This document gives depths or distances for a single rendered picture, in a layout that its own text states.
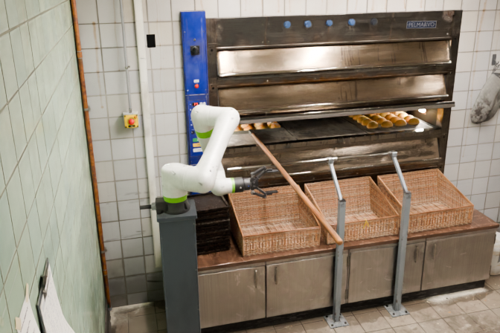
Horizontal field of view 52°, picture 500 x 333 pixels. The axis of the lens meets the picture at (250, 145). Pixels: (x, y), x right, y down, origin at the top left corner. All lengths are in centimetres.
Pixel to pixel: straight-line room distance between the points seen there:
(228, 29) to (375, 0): 107
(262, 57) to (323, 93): 54
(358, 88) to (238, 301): 176
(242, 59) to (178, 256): 147
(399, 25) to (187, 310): 247
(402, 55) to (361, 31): 38
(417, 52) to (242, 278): 209
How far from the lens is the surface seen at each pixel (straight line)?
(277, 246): 355
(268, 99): 367
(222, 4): 351
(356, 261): 378
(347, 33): 382
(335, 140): 395
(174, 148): 364
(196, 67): 349
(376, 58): 393
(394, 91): 406
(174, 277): 286
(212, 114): 280
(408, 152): 428
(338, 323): 391
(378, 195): 405
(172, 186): 265
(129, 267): 400
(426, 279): 417
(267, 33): 361
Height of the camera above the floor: 238
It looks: 19 degrees down
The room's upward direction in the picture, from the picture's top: 1 degrees counter-clockwise
